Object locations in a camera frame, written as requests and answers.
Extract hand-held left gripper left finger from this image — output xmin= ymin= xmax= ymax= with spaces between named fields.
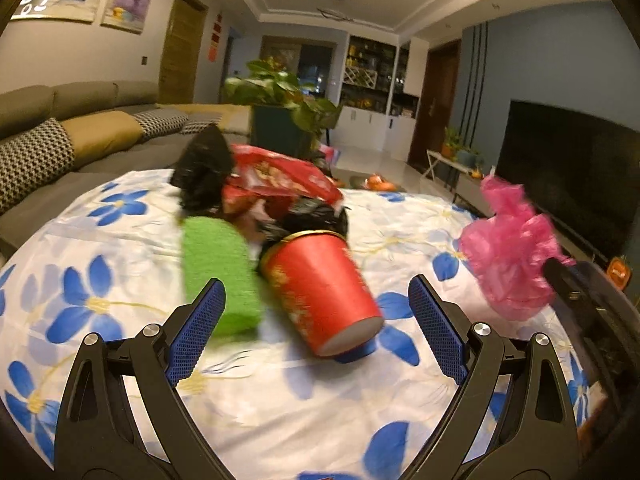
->
xmin=56 ymin=278 xmax=237 ymax=480

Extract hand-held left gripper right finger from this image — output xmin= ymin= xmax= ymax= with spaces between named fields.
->
xmin=400 ymin=273 xmax=582 ymax=480

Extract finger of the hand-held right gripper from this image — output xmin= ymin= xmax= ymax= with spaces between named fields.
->
xmin=542 ymin=257 xmax=577 ymax=302

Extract pink plastic bag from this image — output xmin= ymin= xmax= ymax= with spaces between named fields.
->
xmin=458 ymin=175 xmax=577 ymax=322

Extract red paper cup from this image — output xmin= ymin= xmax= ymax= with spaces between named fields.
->
xmin=262 ymin=230 xmax=385 ymax=359

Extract black plastic bag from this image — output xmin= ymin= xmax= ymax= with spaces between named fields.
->
xmin=170 ymin=124 xmax=236 ymax=212
xmin=249 ymin=197 xmax=351 ymax=257

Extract red snack wrapper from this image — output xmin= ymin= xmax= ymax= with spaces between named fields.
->
xmin=222 ymin=144 xmax=347 ymax=222

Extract orange retro clock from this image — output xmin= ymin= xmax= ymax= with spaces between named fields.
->
xmin=607 ymin=257 xmax=629 ymax=289

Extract blue floral blanket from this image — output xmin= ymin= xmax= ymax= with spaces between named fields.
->
xmin=0 ymin=167 xmax=592 ymax=480

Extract black television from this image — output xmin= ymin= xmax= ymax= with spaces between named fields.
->
xmin=495 ymin=100 xmax=640 ymax=262

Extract plant in blue pot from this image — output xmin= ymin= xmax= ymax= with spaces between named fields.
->
xmin=457 ymin=145 xmax=484 ymax=169

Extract white side table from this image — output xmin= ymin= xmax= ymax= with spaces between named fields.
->
xmin=426 ymin=149 xmax=484 ymax=194

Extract plant in orange pot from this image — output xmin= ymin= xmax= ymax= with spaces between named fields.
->
xmin=442 ymin=127 xmax=464 ymax=159

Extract dark coffee table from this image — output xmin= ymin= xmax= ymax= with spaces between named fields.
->
xmin=325 ymin=174 xmax=407 ymax=194

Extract dark wooden door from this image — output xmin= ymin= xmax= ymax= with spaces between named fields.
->
xmin=407 ymin=39 xmax=464 ymax=174

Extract diamond patterned cushion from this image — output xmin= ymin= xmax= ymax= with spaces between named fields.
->
xmin=180 ymin=112 xmax=224 ymax=136
xmin=132 ymin=110 xmax=189 ymax=144

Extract mustard cushion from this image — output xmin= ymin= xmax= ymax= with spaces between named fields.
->
xmin=60 ymin=110 xmax=146 ymax=169

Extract pothos in dark green planter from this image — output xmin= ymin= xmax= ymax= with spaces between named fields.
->
xmin=224 ymin=57 xmax=344 ymax=162

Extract houndstooth cushion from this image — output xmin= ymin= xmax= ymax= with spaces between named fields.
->
xmin=0 ymin=117 xmax=76 ymax=217

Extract white display cabinet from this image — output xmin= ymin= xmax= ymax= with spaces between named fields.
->
xmin=340 ymin=34 xmax=426 ymax=162

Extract grey sofa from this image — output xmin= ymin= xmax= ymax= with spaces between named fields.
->
xmin=0 ymin=80 xmax=251 ymax=261

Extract light wooden door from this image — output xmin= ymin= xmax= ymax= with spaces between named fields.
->
xmin=159 ymin=0 xmax=210 ymax=106

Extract glass sliding door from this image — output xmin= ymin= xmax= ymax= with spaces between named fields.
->
xmin=260 ymin=35 xmax=334 ymax=97

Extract red wall decoration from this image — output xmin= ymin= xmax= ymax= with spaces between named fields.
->
xmin=207 ymin=10 xmax=224 ymax=64

